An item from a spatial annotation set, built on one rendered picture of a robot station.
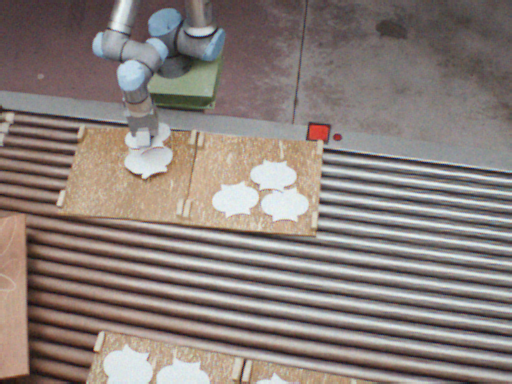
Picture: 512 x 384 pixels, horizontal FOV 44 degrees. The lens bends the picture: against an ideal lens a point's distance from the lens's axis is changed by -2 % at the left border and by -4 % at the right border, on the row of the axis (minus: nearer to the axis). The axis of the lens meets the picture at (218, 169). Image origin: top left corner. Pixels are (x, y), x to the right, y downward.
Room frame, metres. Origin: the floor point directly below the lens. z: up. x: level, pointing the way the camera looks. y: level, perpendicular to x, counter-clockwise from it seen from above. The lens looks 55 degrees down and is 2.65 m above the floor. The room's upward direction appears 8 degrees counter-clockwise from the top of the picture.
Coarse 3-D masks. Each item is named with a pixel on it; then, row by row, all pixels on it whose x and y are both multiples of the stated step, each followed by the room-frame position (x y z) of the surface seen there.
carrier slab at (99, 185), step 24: (96, 144) 1.36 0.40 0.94; (120, 144) 1.34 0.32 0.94; (168, 144) 1.31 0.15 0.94; (72, 168) 1.27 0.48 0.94; (96, 168) 1.26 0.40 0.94; (120, 168) 1.24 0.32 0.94; (168, 168) 1.21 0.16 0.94; (192, 168) 1.20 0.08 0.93; (72, 192) 1.18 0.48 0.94; (96, 192) 1.16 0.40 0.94; (120, 192) 1.15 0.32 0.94; (144, 192) 1.13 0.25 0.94; (168, 192) 1.12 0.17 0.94; (96, 216) 1.07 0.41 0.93; (120, 216) 1.06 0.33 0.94; (144, 216) 1.05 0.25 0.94; (168, 216) 1.03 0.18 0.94
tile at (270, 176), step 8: (264, 160) 1.18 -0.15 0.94; (256, 168) 1.16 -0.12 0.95; (264, 168) 1.15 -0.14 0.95; (272, 168) 1.15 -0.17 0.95; (280, 168) 1.14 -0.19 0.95; (288, 168) 1.14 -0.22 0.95; (256, 176) 1.12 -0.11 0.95; (264, 176) 1.12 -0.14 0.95; (272, 176) 1.11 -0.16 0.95; (280, 176) 1.11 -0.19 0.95; (288, 176) 1.11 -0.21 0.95; (256, 184) 1.10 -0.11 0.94; (264, 184) 1.09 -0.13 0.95; (272, 184) 1.08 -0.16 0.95; (280, 184) 1.08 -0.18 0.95; (288, 184) 1.07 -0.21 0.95; (280, 192) 1.05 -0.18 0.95
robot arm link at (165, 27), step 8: (168, 8) 1.71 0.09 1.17; (152, 16) 1.69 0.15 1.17; (160, 16) 1.68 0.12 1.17; (168, 16) 1.67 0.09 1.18; (176, 16) 1.66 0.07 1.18; (152, 24) 1.65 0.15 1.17; (160, 24) 1.64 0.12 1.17; (168, 24) 1.63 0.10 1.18; (176, 24) 1.63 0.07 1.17; (152, 32) 1.63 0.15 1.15; (160, 32) 1.61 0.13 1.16; (168, 32) 1.61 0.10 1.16; (176, 32) 1.61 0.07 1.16; (168, 40) 1.60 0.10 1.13; (176, 40) 1.59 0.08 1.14; (168, 48) 1.61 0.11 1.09; (176, 48) 1.58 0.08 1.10
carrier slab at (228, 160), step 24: (216, 144) 1.28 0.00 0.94; (240, 144) 1.27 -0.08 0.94; (264, 144) 1.25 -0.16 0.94; (288, 144) 1.24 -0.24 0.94; (312, 144) 1.22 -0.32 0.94; (216, 168) 1.19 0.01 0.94; (240, 168) 1.17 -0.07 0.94; (312, 168) 1.13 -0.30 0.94; (192, 192) 1.11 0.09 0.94; (216, 192) 1.10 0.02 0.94; (264, 192) 1.07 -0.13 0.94; (312, 192) 1.04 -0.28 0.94; (192, 216) 1.02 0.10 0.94; (216, 216) 1.01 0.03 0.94; (240, 216) 1.00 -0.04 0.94; (264, 216) 0.98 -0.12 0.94
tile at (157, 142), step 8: (160, 128) 1.29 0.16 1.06; (168, 128) 1.28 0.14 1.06; (128, 136) 1.27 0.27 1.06; (160, 136) 1.25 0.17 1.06; (168, 136) 1.25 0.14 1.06; (128, 144) 1.24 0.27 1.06; (136, 144) 1.24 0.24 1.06; (152, 144) 1.23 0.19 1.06; (160, 144) 1.22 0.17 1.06; (144, 152) 1.20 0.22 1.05
